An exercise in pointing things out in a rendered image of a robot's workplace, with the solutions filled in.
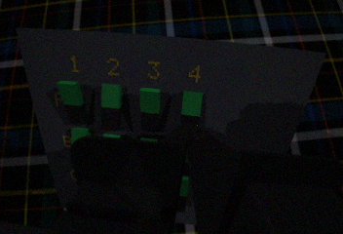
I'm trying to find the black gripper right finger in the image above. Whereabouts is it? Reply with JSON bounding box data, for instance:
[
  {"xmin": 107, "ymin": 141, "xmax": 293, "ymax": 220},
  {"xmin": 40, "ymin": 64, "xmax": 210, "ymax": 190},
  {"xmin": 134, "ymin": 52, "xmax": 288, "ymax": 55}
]
[{"xmin": 187, "ymin": 123, "xmax": 343, "ymax": 234}]

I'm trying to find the dark grey switch panel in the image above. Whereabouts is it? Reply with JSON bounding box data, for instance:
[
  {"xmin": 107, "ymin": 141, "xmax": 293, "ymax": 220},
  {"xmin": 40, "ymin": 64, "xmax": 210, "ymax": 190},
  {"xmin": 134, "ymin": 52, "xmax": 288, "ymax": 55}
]
[{"xmin": 16, "ymin": 27, "xmax": 326, "ymax": 208}]

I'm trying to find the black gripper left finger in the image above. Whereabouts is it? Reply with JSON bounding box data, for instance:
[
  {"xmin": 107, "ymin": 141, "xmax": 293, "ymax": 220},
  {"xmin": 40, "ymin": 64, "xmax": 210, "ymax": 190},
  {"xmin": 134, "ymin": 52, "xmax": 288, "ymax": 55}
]
[{"xmin": 69, "ymin": 122, "xmax": 190, "ymax": 234}]

